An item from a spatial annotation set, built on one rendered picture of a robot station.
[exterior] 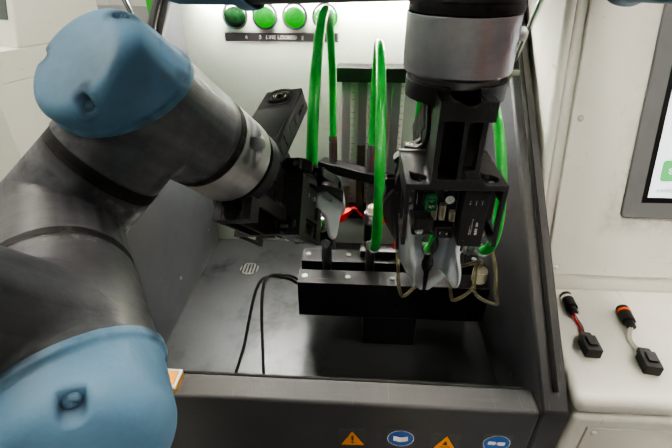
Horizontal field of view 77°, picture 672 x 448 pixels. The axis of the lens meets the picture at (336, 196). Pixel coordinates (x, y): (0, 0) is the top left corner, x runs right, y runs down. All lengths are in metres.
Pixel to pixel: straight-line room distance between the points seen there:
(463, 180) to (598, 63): 0.50
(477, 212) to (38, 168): 0.28
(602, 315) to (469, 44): 0.62
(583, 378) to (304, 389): 0.39
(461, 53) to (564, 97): 0.49
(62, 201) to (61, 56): 0.08
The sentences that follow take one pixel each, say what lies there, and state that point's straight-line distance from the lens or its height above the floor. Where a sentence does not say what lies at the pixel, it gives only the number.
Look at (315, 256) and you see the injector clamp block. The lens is 0.83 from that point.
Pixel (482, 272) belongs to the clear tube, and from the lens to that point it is 0.79.
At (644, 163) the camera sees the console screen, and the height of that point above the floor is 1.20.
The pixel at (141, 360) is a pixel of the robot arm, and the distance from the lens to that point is 0.18.
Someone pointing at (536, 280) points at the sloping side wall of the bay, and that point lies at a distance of 0.70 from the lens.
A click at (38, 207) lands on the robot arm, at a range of 0.27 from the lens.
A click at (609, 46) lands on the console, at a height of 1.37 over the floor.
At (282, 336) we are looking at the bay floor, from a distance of 0.89.
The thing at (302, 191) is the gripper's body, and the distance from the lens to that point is 0.41.
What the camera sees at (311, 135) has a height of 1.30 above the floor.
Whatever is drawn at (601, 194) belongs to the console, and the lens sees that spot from 0.82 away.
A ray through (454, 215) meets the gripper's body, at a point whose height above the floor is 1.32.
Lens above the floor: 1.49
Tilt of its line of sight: 30 degrees down
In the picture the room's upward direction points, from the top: straight up
